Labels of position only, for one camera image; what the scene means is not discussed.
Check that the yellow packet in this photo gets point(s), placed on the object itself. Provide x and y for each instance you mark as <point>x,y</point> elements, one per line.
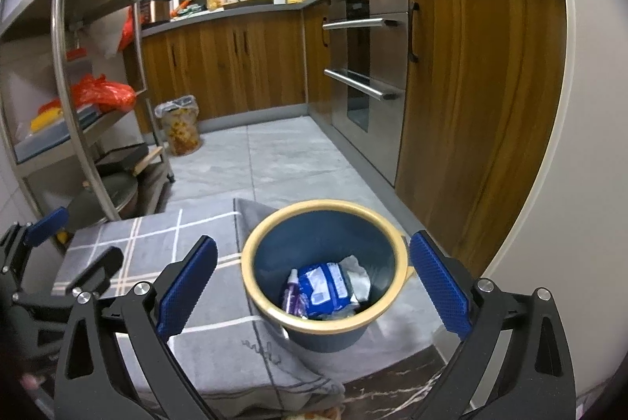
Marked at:
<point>46,118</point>

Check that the yellow sponge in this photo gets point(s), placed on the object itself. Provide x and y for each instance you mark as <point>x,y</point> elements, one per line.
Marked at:
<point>62,237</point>

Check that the red plastic bag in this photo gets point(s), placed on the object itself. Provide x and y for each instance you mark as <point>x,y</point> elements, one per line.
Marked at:
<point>108,93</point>
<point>127,27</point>

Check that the clear plastic bag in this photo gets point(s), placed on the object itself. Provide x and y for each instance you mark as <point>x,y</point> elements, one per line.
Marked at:
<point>358,277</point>

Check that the stainless built-in oven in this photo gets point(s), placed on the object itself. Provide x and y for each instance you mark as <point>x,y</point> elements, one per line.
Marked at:
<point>373,130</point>

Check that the wooden kitchen cabinets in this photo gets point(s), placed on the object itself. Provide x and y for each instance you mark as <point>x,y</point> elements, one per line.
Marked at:
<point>466,81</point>

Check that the metal shelf rack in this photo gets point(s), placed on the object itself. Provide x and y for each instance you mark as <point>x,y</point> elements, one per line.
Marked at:
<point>59,32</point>

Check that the blue bin yellow rim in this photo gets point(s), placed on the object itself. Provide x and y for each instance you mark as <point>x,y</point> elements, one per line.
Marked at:
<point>324,233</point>

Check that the grey blue tray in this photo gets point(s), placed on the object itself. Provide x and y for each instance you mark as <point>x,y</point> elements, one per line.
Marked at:
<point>49,143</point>

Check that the clear container red lid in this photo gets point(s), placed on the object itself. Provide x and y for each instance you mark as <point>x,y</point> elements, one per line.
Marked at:
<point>78,56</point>

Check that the waste basket with plastic liner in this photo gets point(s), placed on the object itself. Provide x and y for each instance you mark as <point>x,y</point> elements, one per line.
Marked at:
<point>181,130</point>

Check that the steel electric cooker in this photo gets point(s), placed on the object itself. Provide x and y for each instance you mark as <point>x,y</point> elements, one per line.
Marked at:
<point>156,10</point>

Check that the blue white packet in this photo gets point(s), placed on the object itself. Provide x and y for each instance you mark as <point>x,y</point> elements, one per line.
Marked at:
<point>324,285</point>

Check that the grey checked mat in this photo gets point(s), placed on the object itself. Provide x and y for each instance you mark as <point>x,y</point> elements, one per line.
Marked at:
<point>235,366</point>

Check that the orange kitchen tool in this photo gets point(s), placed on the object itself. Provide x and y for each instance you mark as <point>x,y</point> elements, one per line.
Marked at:
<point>182,5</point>

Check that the purple bottle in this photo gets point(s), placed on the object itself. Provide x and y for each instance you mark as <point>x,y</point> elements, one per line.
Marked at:
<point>293,297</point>

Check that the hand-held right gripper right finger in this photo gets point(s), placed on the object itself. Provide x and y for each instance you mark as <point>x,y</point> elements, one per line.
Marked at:
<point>441,287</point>

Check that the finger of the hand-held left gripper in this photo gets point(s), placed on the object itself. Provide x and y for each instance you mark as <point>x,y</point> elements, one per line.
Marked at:
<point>100,268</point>
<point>46,221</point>

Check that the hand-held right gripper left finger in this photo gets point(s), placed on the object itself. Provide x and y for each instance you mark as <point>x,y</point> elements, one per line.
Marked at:
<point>189,287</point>

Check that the metal wok lid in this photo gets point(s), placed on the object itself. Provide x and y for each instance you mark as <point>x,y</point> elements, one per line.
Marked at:
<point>117,194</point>

